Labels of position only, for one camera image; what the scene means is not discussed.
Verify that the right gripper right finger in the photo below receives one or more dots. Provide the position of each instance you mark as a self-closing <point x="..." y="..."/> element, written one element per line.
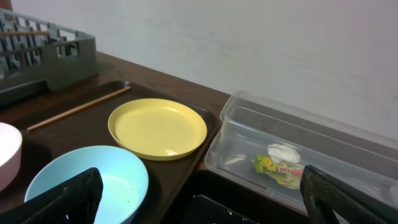
<point x="325" y="196"/>

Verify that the light blue bowl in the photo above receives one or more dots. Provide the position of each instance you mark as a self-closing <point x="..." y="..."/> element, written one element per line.
<point x="124" y="175"/>

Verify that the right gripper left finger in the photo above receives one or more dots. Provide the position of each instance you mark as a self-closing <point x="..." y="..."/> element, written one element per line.
<point x="75" y="200"/>

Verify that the yellow plate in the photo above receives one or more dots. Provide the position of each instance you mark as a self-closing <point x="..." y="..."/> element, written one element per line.
<point x="157" y="129"/>

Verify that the clear plastic bin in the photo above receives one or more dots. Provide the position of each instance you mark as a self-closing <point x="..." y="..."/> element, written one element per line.
<point x="250" y="123"/>

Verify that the green orange snack wrapper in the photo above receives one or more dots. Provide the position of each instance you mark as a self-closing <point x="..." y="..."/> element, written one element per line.
<point x="286" y="175"/>

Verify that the white tissue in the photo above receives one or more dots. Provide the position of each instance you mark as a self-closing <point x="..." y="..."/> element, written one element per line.
<point x="279" y="153"/>

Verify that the black waste tray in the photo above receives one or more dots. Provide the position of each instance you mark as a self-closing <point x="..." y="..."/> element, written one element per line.
<point x="209" y="198"/>

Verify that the dark brown serving tray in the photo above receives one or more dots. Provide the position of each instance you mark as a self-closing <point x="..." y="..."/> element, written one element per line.
<point x="90" y="127"/>

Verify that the white pink bowl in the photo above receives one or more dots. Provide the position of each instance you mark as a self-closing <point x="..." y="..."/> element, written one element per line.
<point x="11" y="148"/>

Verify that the grey dishwasher rack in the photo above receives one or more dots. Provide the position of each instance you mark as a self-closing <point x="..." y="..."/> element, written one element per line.
<point x="34" y="64"/>

